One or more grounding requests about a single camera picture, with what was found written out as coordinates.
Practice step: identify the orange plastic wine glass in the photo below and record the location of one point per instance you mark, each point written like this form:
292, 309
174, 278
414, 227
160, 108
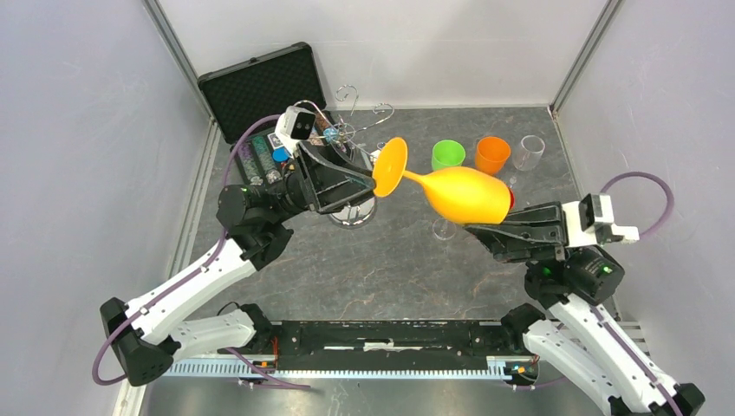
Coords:
491, 154

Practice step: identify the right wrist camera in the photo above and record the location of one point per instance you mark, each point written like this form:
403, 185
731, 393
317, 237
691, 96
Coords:
591, 221

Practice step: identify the black poker chip case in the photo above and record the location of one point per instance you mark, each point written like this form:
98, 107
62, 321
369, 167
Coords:
244, 93

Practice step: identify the slotted cable duct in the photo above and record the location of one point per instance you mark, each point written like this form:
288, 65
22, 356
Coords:
236, 369

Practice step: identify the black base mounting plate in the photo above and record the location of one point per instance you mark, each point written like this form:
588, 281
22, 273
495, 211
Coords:
386, 345

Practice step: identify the red plastic wine glass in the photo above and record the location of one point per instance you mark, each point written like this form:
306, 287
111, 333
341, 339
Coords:
512, 199

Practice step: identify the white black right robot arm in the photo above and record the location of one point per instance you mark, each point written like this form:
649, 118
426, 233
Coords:
569, 276

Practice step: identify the chrome wire glass rack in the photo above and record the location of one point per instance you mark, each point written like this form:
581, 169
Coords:
339, 132

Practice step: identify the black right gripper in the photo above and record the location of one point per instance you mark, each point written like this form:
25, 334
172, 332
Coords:
528, 231

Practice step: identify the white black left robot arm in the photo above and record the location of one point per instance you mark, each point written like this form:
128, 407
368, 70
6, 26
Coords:
150, 332

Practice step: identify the green plastic wine glass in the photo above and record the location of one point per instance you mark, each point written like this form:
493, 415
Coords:
447, 153

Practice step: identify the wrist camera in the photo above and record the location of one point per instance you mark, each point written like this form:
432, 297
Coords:
591, 221
293, 126

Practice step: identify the grey white blue brick toy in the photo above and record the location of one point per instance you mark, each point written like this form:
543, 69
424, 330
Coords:
373, 156

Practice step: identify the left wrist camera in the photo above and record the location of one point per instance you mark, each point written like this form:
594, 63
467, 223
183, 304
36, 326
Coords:
293, 126

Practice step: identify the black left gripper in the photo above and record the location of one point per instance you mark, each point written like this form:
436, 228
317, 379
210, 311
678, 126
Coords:
331, 180

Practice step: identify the clear wine glass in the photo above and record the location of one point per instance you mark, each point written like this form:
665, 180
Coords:
526, 156
444, 229

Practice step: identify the yellow plastic wine glass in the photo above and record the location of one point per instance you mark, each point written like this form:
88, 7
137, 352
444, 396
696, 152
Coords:
460, 194

